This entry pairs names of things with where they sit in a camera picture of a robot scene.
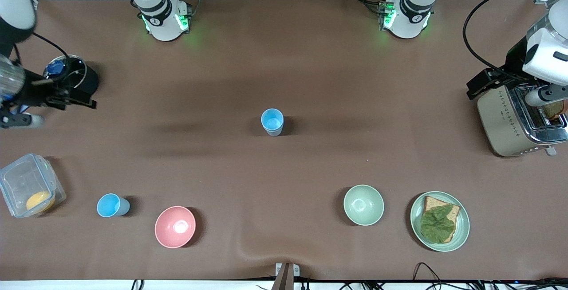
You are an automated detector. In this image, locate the light blue cup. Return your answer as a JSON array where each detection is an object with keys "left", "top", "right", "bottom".
[
  {"left": 260, "top": 108, "right": 284, "bottom": 133},
  {"left": 97, "top": 193, "right": 131, "bottom": 218}
]

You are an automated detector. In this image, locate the beige and chrome toaster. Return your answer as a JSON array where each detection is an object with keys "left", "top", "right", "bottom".
[{"left": 477, "top": 74, "right": 568, "bottom": 157}]

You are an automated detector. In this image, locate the brown toast slice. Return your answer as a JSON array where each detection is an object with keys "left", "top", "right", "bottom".
[{"left": 541, "top": 101, "right": 568, "bottom": 121}]

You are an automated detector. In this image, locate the clear plastic food container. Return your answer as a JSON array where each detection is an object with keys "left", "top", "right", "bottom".
[{"left": 0, "top": 153, "right": 67, "bottom": 219}]

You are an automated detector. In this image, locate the orange round food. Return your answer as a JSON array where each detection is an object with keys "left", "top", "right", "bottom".
[{"left": 25, "top": 191, "right": 56, "bottom": 213}]

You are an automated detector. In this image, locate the brown bread slice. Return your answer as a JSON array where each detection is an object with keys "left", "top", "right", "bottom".
[{"left": 421, "top": 196, "right": 462, "bottom": 244}]

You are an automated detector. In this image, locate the pale green plate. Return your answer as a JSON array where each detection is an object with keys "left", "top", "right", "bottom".
[{"left": 410, "top": 191, "right": 470, "bottom": 253}]

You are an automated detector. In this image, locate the green lettuce leaf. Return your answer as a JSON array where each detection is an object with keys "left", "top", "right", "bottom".
[{"left": 420, "top": 204, "right": 457, "bottom": 244}]

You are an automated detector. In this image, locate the pink bowl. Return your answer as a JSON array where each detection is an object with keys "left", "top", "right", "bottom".
[{"left": 154, "top": 206, "right": 196, "bottom": 249}]

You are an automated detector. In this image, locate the pale green bowl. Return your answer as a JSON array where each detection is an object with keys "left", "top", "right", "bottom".
[{"left": 343, "top": 184, "right": 385, "bottom": 227}]

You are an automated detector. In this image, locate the brown table cloth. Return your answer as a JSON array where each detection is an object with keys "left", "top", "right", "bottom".
[{"left": 0, "top": 0, "right": 568, "bottom": 282}]

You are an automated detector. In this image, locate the black saucepan with blue handle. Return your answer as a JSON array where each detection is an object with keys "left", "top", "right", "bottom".
[{"left": 4, "top": 54, "right": 100, "bottom": 124}]

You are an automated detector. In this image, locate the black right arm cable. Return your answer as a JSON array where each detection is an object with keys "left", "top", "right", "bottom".
[{"left": 13, "top": 32, "right": 71, "bottom": 67}]

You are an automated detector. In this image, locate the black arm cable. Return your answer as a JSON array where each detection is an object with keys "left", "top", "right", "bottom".
[
  {"left": 13, "top": 32, "right": 71, "bottom": 67},
  {"left": 462, "top": 0, "right": 555, "bottom": 81}
]

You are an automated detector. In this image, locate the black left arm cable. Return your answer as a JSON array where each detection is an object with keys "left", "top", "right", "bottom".
[{"left": 462, "top": 0, "right": 555, "bottom": 81}]

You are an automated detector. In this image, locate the black looped cable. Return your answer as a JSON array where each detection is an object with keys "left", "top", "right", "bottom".
[{"left": 413, "top": 262, "right": 445, "bottom": 284}]

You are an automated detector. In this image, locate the metal table edge bracket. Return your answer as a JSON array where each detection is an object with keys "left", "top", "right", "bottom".
[{"left": 272, "top": 262, "right": 301, "bottom": 290}]

